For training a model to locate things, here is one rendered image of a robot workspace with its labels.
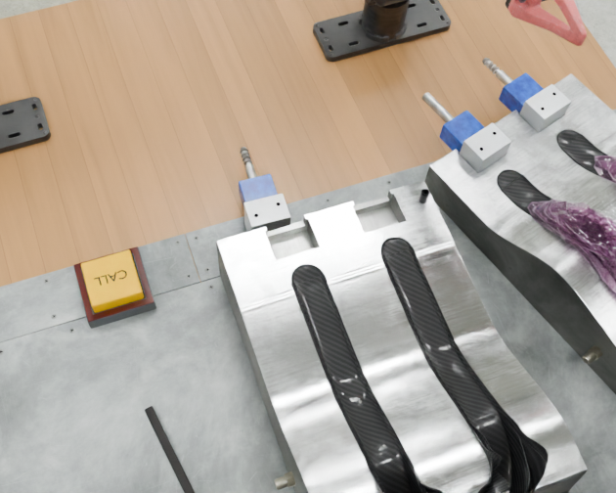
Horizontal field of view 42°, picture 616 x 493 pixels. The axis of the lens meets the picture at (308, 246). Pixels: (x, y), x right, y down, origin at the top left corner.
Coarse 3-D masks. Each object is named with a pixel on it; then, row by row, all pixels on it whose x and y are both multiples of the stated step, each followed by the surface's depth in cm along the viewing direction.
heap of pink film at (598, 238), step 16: (608, 160) 100; (608, 176) 99; (528, 208) 98; (544, 208) 96; (560, 208) 95; (576, 208) 93; (592, 208) 93; (544, 224) 95; (560, 224) 93; (576, 224) 92; (592, 224) 91; (608, 224) 91; (576, 240) 90; (592, 240) 90; (608, 240) 88; (592, 256) 90; (608, 256) 89; (608, 272) 89
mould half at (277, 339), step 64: (256, 256) 89; (320, 256) 90; (448, 256) 91; (256, 320) 86; (384, 320) 87; (448, 320) 88; (320, 384) 84; (384, 384) 83; (512, 384) 82; (320, 448) 78; (448, 448) 76; (576, 448) 77
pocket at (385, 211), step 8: (376, 200) 95; (384, 200) 96; (392, 200) 95; (360, 208) 95; (368, 208) 95; (376, 208) 96; (384, 208) 96; (392, 208) 96; (400, 208) 93; (360, 216) 96; (368, 216) 96; (376, 216) 96; (384, 216) 96; (392, 216) 96; (400, 216) 94; (368, 224) 95; (376, 224) 95; (384, 224) 95; (392, 224) 95; (368, 232) 95
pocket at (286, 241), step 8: (304, 216) 92; (296, 224) 93; (304, 224) 93; (272, 232) 93; (280, 232) 93; (288, 232) 93; (296, 232) 94; (304, 232) 94; (312, 232) 92; (272, 240) 94; (280, 240) 94; (288, 240) 94; (296, 240) 94; (304, 240) 94; (312, 240) 93; (272, 248) 93; (280, 248) 93; (288, 248) 93; (296, 248) 93; (304, 248) 93; (312, 248) 93; (280, 256) 93
